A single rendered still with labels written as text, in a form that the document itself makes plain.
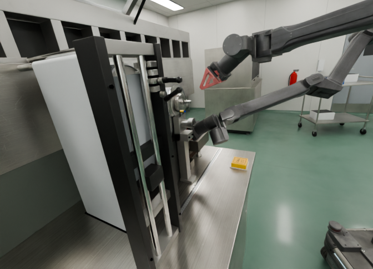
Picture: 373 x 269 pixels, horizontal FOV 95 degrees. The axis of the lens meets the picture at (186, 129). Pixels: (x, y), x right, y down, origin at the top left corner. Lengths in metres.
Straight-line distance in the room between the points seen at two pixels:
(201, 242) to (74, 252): 0.38
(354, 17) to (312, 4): 4.73
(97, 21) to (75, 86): 0.48
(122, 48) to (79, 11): 0.57
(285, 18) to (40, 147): 5.04
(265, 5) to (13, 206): 5.23
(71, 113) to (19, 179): 0.30
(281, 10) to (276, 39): 4.64
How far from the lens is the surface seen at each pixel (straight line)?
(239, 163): 0.88
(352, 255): 1.62
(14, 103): 0.72
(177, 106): 0.68
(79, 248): 0.71
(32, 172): 0.77
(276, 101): 0.81
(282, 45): 0.56
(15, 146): 0.73
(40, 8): 0.82
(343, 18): 0.52
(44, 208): 0.83
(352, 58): 1.06
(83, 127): 0.53
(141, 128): 0.40
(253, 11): 5.26
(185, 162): 0.75
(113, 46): 0.32
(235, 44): 0.55
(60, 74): 0.54
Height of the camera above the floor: 1.39
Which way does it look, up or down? 20 degrees down
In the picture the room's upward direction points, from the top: 5 degrees counter-clockwise
